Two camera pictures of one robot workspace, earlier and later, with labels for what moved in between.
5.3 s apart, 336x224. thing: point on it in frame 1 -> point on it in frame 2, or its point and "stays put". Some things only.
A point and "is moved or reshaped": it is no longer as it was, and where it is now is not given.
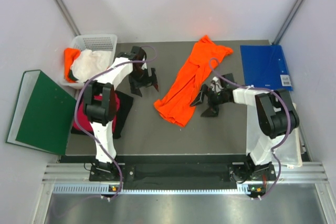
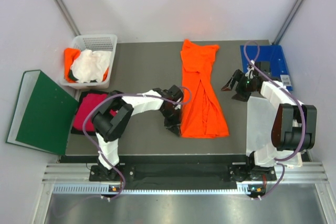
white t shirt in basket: x=88 y=63 stays put
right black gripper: x=211 y=112 -> x=238 y=76
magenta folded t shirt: x=85 y=120 stays put
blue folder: x=265 y=66 stays put
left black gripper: x=135 y=85 -> x=174 y=125
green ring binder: x=43 y=114 stays put
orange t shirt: x=175 y=105 is moved or reshaped
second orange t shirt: x=70 y=55 stays put
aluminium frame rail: x=291 y=173 stays put
